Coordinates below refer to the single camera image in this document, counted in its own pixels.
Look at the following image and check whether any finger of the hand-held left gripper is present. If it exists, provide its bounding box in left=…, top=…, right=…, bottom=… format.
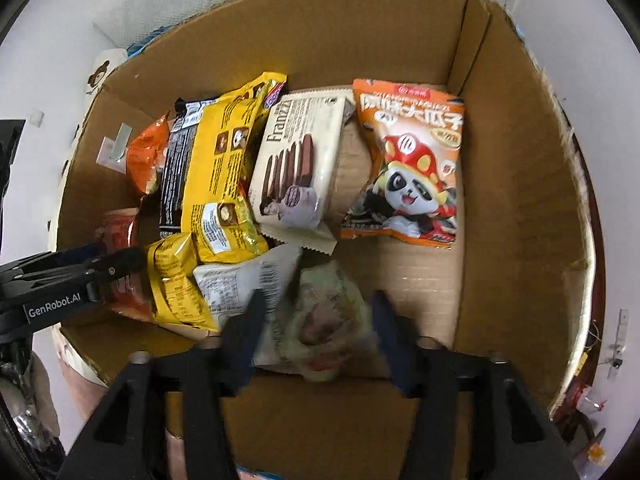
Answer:
left=50, top=243, right=148, bottom=306

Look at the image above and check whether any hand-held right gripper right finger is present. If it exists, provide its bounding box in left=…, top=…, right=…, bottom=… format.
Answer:
left=369, top=290, right=576, bottom=480

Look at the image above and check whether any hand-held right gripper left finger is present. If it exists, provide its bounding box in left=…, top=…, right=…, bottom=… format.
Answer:
left=57, top=287, right=268, bottom=480

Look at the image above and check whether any red snack packet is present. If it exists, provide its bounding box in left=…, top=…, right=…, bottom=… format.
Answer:
left=97, top=208, right=153, bottom=321

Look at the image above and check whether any grey white snack packet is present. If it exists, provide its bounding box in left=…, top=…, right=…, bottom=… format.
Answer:
left=192, top=245, right=305, bottom=368

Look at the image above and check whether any small yellow snack packet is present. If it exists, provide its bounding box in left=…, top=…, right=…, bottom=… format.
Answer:
left=146, top=232, right=221, bottom=332

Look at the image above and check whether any clear green-edged candy packet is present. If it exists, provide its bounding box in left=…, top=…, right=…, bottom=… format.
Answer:
left=270, top=260, right=391, bottom=386

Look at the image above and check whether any black snack packet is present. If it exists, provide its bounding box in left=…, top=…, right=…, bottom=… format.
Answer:
left=157, top=100, right=206, bottom=240

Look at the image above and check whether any orange snack packet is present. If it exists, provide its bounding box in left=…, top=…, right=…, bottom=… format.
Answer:
left=125, top=112, right=173, bottom=196

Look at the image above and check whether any large yellow snack packet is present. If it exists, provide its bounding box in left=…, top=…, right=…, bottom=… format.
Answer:
left=180, top=72, right=288, bottom=265

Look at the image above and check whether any orange panda print packet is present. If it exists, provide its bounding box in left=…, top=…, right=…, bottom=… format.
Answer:
left=340, top=78, right=466, bottom=249

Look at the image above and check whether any white chocolate wafer packet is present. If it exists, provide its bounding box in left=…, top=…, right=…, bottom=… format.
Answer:
left=248, top=87, right=357, bottom=256

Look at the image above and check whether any cardboard box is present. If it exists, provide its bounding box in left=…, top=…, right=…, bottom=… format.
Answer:
left=47, top=0, right=598, bottom=480

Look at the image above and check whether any bear print long pillow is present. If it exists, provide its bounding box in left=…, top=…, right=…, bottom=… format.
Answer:
left=82, top=47, right=128, bottom=96

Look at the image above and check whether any blue pillow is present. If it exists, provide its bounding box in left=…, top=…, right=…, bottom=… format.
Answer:
left=125, top=25, right=176, bottom=58

